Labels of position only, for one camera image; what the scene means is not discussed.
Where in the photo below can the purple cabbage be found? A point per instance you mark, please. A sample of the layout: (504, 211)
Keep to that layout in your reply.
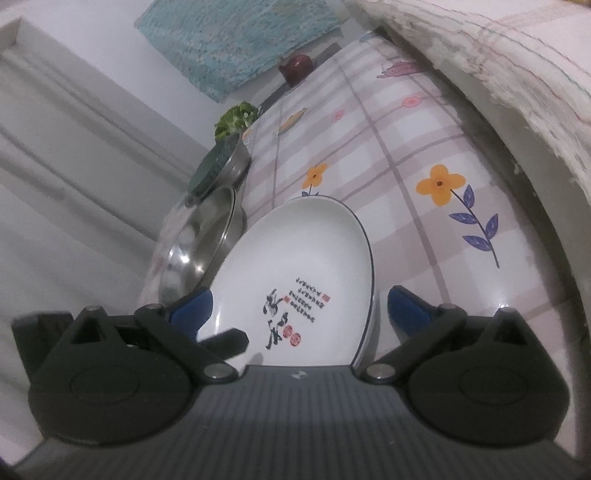
(295, 68)

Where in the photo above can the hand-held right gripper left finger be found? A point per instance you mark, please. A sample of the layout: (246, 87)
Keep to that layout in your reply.
(194, 310)

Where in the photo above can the checked floral tablecloth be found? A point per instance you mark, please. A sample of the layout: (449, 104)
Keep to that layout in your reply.
(415, 138)

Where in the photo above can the green lettuce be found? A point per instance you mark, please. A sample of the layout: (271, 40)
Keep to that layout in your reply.
(235, 119)

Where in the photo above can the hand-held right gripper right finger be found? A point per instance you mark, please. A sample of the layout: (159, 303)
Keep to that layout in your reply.
(408, 311)

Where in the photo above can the white printed plate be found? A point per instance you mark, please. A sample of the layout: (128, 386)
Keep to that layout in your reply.
(295, 249)

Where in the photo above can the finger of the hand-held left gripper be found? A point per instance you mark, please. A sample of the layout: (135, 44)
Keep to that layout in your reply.
(231, 342)

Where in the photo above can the small steel bowl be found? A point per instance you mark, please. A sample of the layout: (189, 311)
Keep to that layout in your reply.
(236, 168)

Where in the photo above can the blue speckled towel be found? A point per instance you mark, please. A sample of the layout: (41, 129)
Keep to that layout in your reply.
(231, 41)

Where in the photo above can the large steel bowl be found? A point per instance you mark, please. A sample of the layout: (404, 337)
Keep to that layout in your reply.
(198, 258)

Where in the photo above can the dark green plate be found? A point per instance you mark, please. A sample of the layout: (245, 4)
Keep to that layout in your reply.
(210, 164)

